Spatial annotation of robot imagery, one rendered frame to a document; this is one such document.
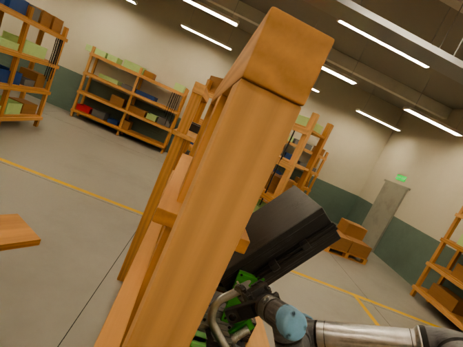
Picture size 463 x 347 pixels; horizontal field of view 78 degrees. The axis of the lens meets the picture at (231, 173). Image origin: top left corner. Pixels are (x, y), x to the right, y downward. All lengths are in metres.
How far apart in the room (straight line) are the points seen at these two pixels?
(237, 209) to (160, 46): 9.88
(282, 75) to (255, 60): 0.04
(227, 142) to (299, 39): 0.15
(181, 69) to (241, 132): 9.64
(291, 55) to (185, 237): 0.28
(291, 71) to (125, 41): 10.14
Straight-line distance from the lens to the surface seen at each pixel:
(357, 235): 7.93
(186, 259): 0.43
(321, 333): 0.98
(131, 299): 0.85
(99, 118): 9.96
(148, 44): 10.29
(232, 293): 1.12
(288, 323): 0.82
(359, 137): 11.09
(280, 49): 0.39
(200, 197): 0.39
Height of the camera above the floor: 1.79
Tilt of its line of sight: 9 degrees down
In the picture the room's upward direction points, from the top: 24 degrees clockwise
